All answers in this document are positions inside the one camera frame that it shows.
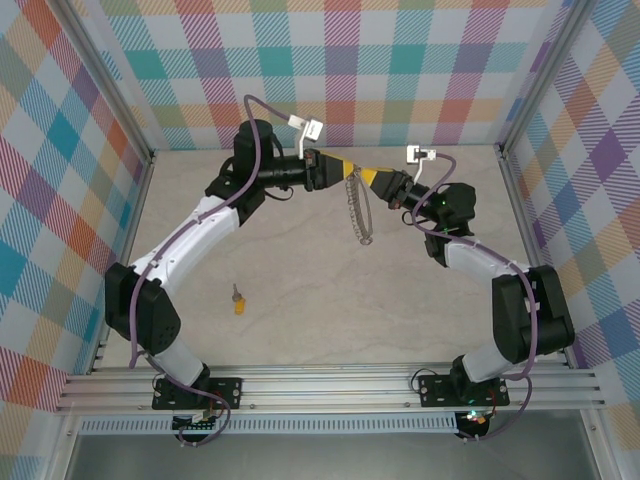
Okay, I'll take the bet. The grey metal panel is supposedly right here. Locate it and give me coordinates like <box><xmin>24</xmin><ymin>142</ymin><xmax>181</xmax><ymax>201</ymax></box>
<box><xmin>64</xmin><ymin>432</ymin><xmax>601</xmax><ymax>480</ymax></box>

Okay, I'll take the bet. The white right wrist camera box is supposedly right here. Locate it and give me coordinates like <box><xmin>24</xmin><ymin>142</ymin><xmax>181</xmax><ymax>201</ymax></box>
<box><xmin>405</xmin><ymin>144</ymin><xmax>439</xmax><ymax>184</ymax></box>

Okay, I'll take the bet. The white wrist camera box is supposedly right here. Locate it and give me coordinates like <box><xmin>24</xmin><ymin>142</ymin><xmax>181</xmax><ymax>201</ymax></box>
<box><xmin>288</xmin><ymin>113</ymin><xmax>326</xmax><ymax>159</ymax></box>
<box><xmin>405</xmin><ymin>144</ymin><xmax>439</xmax><ymax>184</ymax></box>

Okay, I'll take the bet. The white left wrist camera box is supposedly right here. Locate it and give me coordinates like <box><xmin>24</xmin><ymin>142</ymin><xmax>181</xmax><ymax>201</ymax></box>
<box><xmin>288</xmin><ymin>113</ymin><xmax>326</xmax><ymax>159</ymax></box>

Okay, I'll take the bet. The aluminium side rail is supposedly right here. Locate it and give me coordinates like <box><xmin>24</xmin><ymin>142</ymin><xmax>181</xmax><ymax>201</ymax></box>
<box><xmin>498</xmin><ymin>144</ymin><xmax>575</xmax><ymax>370</ymax></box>
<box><xmin>85</xmin><ymin>149</ymin><xmax>157</xmax><ymax>376</ymax></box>

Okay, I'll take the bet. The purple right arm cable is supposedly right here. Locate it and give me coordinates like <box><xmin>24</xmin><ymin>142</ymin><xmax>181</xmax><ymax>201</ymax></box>
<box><xmin>402</xmin><ymin>152</ymin><xmax>544</xmax><ymax>444</ymax></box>

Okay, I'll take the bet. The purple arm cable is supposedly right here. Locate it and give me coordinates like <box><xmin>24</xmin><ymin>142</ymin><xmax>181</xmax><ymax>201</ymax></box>
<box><xmin>128</xmin><ymin>94</ymin><xmax>306</xmax><ymax>447</ymax></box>
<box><xmin>402</xmin><ymin>152</ymin><xmax>544</xmax><ymax>444</ymax></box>

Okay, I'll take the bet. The aluminium frame post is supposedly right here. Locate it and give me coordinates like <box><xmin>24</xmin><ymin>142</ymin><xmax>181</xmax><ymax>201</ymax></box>
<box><xmin>52</xmin><ymin>0</ymin><xmax>157</xmax><ymax>166</ymax></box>
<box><xmin>498</xmin><ymin>0</ymin><xmax>600</xmax><ymax>157</ymax></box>

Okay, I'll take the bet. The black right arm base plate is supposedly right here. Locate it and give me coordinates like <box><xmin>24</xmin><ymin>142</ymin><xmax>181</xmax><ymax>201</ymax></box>
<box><xmin>417</xmin><ymin>372</ymin><xmax>511</xmax><ymax>409</ymax></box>

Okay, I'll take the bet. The aluminium mounting rail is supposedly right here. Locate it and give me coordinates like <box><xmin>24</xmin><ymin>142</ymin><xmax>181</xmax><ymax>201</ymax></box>
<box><xmin>55</xmin><ymin>363</ymin><xmax>607</xmax><ymax>414</ymax></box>

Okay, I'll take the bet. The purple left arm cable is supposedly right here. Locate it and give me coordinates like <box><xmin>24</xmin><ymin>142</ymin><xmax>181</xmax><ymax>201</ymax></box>
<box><xmin>128</xmin><ymin>94</ymin><xmax>306</xmax><ymax>447</ymax></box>

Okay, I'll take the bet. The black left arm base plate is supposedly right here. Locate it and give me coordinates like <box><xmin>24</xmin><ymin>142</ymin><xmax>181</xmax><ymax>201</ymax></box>
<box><xmin>152</xmin><ymin>377</ymin><xmax>245</xmax><ymax>412</ymax></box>

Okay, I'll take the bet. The slotted white cable duct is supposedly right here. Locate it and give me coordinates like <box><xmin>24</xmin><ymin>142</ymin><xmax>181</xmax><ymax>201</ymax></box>
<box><xmin>78</xmin><ymin>412</ymin><xmax>459</xmax><ymax>435</ymax></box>

